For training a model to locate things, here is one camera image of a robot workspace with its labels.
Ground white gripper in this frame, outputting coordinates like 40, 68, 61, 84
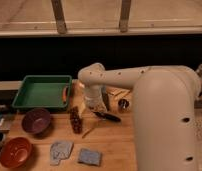
84, 88, 106, 112

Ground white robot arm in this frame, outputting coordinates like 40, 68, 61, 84
78, 63, 201, 171

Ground purple bowl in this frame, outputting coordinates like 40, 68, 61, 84
21, 108, 51, 134

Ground red bowl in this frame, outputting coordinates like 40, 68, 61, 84
0, 137, 32, 169

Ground pale wooden pieces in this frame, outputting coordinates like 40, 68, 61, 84
109, 88, 130, 98

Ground brown pine cone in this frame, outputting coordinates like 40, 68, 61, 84
70, 106, 82, 134

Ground small metal cup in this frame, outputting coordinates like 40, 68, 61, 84
118, 98, 129, 111

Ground green plastic tray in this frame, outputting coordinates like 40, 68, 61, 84
12, 75, 72, 110

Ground blue grey sponge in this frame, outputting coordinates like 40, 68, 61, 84
78, 148, 102, 166

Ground grey folded cloth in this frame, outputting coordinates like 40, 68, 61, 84
50, 141, 74, 166

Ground black handled utensil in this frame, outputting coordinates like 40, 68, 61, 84
93, 112, 121, 122

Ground right wooden post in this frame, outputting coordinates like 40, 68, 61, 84
119, 0, 131, 32

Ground wooden post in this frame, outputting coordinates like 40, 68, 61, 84
119, 0, 131, 32
51, 0, 67, 34

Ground left wooden post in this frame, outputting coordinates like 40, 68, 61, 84
51, 0, 67, 34

